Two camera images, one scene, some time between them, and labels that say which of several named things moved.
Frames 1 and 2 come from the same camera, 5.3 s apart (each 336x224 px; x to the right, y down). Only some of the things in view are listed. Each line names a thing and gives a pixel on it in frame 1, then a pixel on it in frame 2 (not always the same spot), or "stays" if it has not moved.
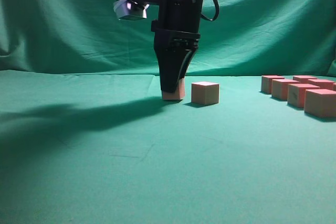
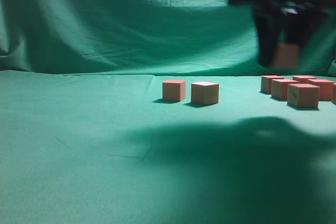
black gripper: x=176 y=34 -> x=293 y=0
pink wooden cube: x=280 y=87 stays
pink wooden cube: x=296 y=94 stays
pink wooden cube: x=320 y=102 -> x=287 y=55
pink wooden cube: x=205 y=93 stays
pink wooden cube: x=179 y=94 stays
